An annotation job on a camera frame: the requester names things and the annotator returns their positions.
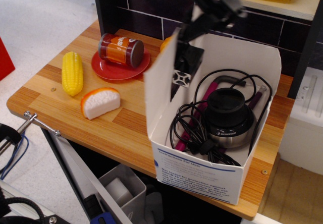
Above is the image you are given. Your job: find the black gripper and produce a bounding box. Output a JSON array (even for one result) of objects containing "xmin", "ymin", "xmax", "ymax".
[{"xmin": 178, "ymin": 0, "xmax": 247, "ymax": 42}]

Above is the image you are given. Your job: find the white cardboard box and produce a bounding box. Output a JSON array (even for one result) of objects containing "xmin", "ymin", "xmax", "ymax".
[{"xmin": 144, "ymin": 34, "xmax": 281, "ymax": 205}]

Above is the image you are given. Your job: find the orange toy pumpkin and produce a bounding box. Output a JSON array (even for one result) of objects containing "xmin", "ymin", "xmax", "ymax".
[{"xmin": 159, "ymin": 36, "xmax": 173, "ymax": 52}]

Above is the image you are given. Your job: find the black aluminium extrusion block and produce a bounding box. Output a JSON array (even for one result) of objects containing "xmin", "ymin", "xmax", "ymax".
[{"xmin": 170, "ymin": 42, "xmax": 204, "ymax": 101}]

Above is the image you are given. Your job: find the red orange toy can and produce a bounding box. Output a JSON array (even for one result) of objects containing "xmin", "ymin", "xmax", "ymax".
[{"xmin": 98, "ymin": 33, "xmax": 144, "ymax": 68}]

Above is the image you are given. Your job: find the red toy plate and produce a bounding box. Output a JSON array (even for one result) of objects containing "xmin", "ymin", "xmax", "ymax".
[{"xmin": 91, "ymin": 49, "xmax": 150, "ymax": 80}]

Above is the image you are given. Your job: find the wooden shelf board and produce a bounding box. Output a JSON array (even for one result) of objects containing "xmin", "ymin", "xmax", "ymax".
[{"xmin": 240, "ymin": 0, "xmax": 321, "ymax": 21}]

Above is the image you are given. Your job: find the white orange cheese wedge toy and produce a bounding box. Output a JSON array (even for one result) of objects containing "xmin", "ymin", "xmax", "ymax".
[{"xmin": 81, "ymin": 88, "xmax": 121, "ymax": 120}]

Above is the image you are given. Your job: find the yellow toy corn on table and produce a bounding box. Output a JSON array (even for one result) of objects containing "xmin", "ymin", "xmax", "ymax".
[{"xmin": 62, "ymin": 51, "xmax": 83, "ymax": 96}]

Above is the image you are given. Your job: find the black 3D mouse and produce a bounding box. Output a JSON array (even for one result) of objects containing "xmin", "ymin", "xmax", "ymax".
[{"xmin": 204, "ymin": 88, "xmax": 256, "ymax": 148}]

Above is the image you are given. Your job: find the red box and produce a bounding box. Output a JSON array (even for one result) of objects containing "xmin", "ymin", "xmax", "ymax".
[{"xmin": 0, "ymin": 39, "xmax": 15, "ymax": 80}]

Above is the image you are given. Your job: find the grey plastic bin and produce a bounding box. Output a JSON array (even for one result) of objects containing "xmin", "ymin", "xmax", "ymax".
[{"xmin": 99, "ymin": 164, "xmax": 146, "ymax": 223}]

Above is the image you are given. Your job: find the metal clamp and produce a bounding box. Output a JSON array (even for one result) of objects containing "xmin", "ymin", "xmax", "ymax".
[{"xmin": 1, "ymin": 111, "xmax": 61, "ymax": 155}]

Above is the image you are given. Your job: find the black mouse cable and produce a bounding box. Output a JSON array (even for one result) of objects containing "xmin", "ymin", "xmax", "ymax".
[{"xmin": 169, "ymin": 69, "xmax": 273, "ymax": 166}]

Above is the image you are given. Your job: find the blue black tool handle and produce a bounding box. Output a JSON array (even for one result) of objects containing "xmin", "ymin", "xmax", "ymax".
[{"xmin": 83, "ymin": 194, "xmax": 116, "ymax": 224}]

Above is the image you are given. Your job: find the blue cable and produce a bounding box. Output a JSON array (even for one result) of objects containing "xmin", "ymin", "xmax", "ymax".
[{"xmin": 0, "ymin": 130, "xmax": 30, "ymax": 181}]

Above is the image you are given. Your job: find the black braided cable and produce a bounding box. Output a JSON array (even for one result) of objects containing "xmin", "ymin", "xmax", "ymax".
[{"xmin": 0, "ymin": 183, "xmax": 48, "ymax": 224}]

